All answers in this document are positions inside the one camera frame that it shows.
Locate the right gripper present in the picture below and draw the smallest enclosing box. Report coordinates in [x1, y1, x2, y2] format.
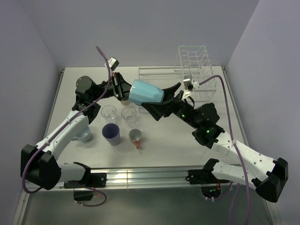
[141, 82, 200, 129]

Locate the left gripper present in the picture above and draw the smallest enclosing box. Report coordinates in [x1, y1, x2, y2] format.
[90, 72, 143, 101]

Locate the light blue faceted mug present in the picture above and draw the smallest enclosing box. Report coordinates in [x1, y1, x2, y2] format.
[128, 79, 164, 106]

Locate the beige tall tumbler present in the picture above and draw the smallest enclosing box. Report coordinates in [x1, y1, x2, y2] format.
[120, 100, 130, 106]

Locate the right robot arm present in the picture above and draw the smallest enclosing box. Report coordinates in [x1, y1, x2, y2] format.
[142, 91, 288, 203]

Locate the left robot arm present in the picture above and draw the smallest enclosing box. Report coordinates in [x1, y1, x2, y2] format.
[21, 72, 132, 193]

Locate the clear glass right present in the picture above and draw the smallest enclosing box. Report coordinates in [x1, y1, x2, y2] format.
[121, 106, 137, 126]

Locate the clear glass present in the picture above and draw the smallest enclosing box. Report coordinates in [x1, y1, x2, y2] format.
[101, 105, 117, 123]
[121, 106, 137, 126]

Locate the clear glass left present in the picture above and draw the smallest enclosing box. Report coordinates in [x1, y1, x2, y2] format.
[101, 105, 117, 123]

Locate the orange espresso cup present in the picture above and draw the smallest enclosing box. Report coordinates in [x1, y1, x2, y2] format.
[128, 129, 143, 149]

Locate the purple tumbler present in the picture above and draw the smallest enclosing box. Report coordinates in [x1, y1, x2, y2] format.
[102, 123, 121, 146]

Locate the clear acrylic plate holder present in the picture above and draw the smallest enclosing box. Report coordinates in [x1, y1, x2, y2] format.
[174, 45, 217, 103]

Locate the pale blue teacup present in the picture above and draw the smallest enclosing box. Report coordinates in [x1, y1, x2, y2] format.
[72, 126, 92, 142]

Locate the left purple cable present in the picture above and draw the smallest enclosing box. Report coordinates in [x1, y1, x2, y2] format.
[20, 46, 113, 208]

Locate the purple cable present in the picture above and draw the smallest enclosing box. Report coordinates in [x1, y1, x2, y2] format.
[199, 75, 250, 225]
[20, 46, 113, 208]

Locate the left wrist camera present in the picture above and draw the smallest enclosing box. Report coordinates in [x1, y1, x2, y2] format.
[105, 57, 119, 71]

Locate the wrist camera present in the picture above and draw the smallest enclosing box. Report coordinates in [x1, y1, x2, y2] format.
[182, 75, 200, 99]
[105, 57, 119, 71]

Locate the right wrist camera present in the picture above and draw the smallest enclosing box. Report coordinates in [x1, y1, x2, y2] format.
[182, 75, 200, 99]

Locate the white wire dish rack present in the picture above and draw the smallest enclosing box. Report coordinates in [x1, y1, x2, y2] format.
[138, 67, 184, 106]

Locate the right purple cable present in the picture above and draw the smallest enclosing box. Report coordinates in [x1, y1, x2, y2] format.
[199, 75, 250, 225]

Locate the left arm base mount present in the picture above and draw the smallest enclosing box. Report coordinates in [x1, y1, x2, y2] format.
[63, 172, 107, 204]

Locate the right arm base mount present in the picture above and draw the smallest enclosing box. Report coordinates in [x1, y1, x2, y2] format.
[185, 169, 233, 202]

